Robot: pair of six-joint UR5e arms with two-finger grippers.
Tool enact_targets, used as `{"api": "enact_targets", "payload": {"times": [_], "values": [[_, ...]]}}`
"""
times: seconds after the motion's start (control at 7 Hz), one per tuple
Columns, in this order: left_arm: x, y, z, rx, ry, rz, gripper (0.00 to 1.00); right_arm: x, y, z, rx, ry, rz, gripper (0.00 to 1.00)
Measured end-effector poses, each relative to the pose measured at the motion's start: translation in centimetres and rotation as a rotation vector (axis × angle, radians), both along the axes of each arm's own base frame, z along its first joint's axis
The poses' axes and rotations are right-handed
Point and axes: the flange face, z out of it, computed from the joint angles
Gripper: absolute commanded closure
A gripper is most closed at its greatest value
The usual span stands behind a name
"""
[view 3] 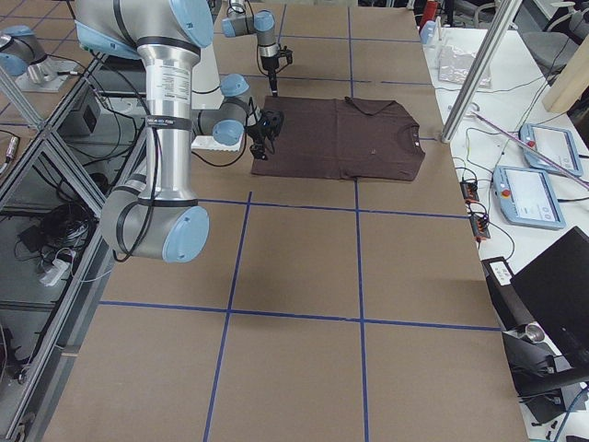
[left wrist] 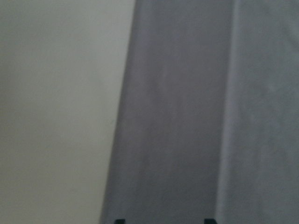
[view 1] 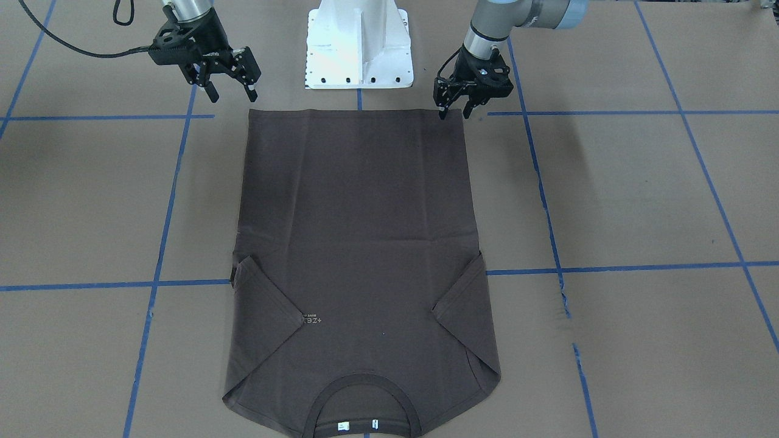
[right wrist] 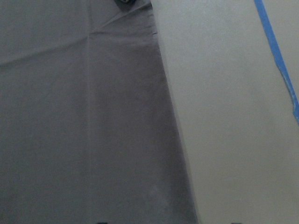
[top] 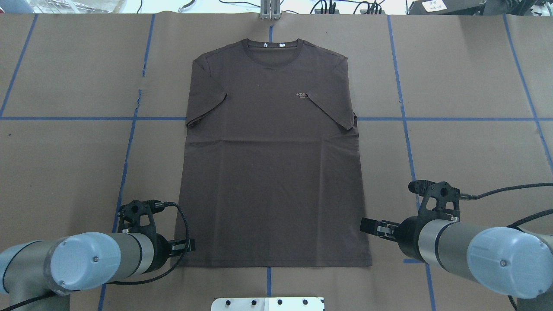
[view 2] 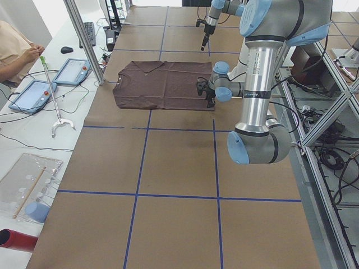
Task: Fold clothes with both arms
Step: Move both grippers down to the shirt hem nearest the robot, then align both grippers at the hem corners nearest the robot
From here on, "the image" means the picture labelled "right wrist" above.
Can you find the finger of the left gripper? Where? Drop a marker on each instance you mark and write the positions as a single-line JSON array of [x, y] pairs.
[[125, 4]]

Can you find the dark brown t-shirt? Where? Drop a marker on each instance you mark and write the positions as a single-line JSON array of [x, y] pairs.
[[87, 128]]

